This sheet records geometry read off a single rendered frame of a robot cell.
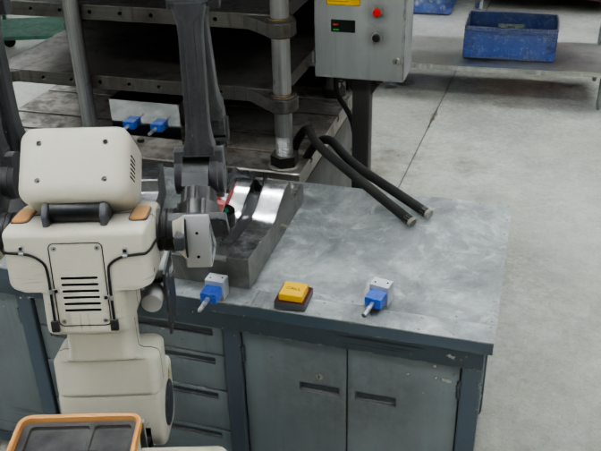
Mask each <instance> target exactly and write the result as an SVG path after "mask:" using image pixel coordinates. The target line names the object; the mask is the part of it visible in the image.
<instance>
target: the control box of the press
mask: <svg viewBox="0 0 601 451"><path fill-rule="evenodd" d="M413 8H414V0H314V22H315V50H312V63H313V64H315V75H316V76H320V77H332V78H334V93H335V95H336V98H337V100H338V102H339V103H340V105H341V106H342V108H343V110H344V112H345V113H346V114H347V116H348V119H349V122H350V125H351V133H352V145H351V155H352V156H353V157H354V158H355V159H356V160H358V161H359V162H360V163H361V164H362V165H364V166H365V167H367V168H368V169H370V170H371V138H372V98H373V92H374V91H375V89H376V88H377V87H378V85H379V84H380V83H383V82H384V81H391V82H404V80H405V78H406V76H407V74H408V72H409V71H410V69H411V46H412V27H413ZM339 81H346V82H347V84H348V86H349V87H350V89H351V91H352V113H351V110H350V109H349V108H348V106H347V105H346V103H345V102H344V100H343V98H342V95H341V93H340V90H339Z"/></svg>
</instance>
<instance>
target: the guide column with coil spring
mask: <svg viewBox="0 0 601 451"><path fill-rule="evenodd" d="M62 4H63V14H64V19H65V25H66V30H67V36H68V41H69V47H70V51H71V57H72V67H73V72H74V78H75V83H76V89H77V94H78V100H79V104H80V114H81V120H82V125H83V127H98V122H97V112H96V106H95V100H94V95H93V89H92V83H91V78H90V72H89V61H88V56H87V49H86V44H85V38H84V32H83V27H82V21H81V16H80V5H79V0H62Z"/></svg>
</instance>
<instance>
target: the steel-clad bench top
mask: <svg viewBox="0 0 601 451"><path fill-rule="evenodd" d="M164 174H165V188H166V197H165V203H164V206H163V209H164V208H169V209H170V208H176V209H177V203H180V202H181V194H177V193H176V190H175V186H174V169H173V168H172V167H164ZM287 182H291V183H297V184H303V202H302V204H301V206H300V208H299V210H298V211H297V213H296V215H295V216H294V218H293V219H292V222H291V223H290V224H289V226H288V228H287V229H286V231H285V232H284V234H283V236H282V238H281V239H280V241H279V243H278V244H277V245H276V247H275V249H274V251H273V252H272V254H271V255H270V257H269V259H268V260H267V263H266V264H265V266H264V267H263V268H262V270H261V271H260V273H259V275H258V277H257V279H256V280H255V282H254V284H253V285H252V287H251V288H250V289H245V288H239V287H232V286H229V294H228V295H227V296H226V298H225V299H224V301H223V300H219V301H218V302H221V303H227V304H233V305H239V306H245V307H251V308H257V309H262V310H269V311H279V312H285V313H291V314H297V315H302V316H309V317H314V318H321V319H331V320H337V321H343V322H349V323H355V324H361V325H367V326H372V327H378V328H389V329H395V330H401V331H407V332H412V333H419V334H424V335H431V336H441V337H447V338H453V339H459V340H465V341H471V342H476V343H482V344H488V345H493V344H494V343H495V331H496V323H497V316H498V310H499V302H500V296H501V289H502V282H503V275H504V263H505V255H506V249H507V242H508V235H509V228H510V222H511V214H512V205H505V204H497V203H489V202H481V201H472V200H457V199H448V198H440V197H432V196H424V195H416V194H408V193H407V194H408V195H410V196H411V197H412V198H413V199H415V200H417V201H419V202H420V203H422V204H423V205H425V206H426V207H428V208H430V209H431V210H432V211H433V215H432V217H431V218H429V219H426V218H425V217H423V216H421V215H420V214H419V213H417V212H416V211H414V210H413V209H411V208H409V207H408V206H406V205H405V204H403V203H402V202H400V201H399V200H397V199H396V198H395V197H393V196H392V195H390V194H389V193H387V192H386V191H381V192H383V193H384V194H385V195H386V196H388V197H389V198H390V199H391V200H393V201H394V202H395V203H396V204H398V205H399V206H400V207H401V208H403V209H404V210H405V211H407V212H408V213H409V214H410V215H412V216H413V217H414V218H415V219H416V220H417V221H416V224H415V225H414V226H412V227H409V226H407V225H406V224H405V223H403V222H402V221H401V219H399V218H398V217H397V216H396V215H394V214H393V213H392V212H391V211H389V210H388V209H387V208H385V207H384V206H383V205H382V204H381V203H379V202H378V201H377V200H375V199H374V198H373V197H372V196H371V195H369V194H368V193H367V192H366V191H364V190H363V189H360V188H352V187H342V186H334V185H326V184H318V183H303V182H295V181H287ZM374 277H379V278H383V279H386V280H390V281H394V289H393V299H392V300H391V302H390V303H389V305H388V306H383V307H382V309H381V310H377V309H374V308H372V309H371V310H370V312H369V313H368V315H367V316H366V318H363V317H362V316H361V314H362V312H363V311H364V310H365V309H366V308H367V306H365V296H366V294H367V293H368V291H369V284H370V283H371V281H372V280H373V279H374ZM285 281H289V282H295V283H302V284H308V287H312V288H313V295H312V297H311V299H310V301H309V304H308V307H307V309H306V310H305V311H294V310H287V309H282V308H276V307H275V306H274V300H275V298H276V296H277V295H278V293H279V291H280V289H281V288H282V286H283V284H284V283H285ZM174 283H175V291H176V296H181V297H187V298H192V299H199V300H200V292H201V291H202V289H203V288H204V287H205V283H202V282H197V281H190V280H184V279H178V278H175V279H174Z"/></svg>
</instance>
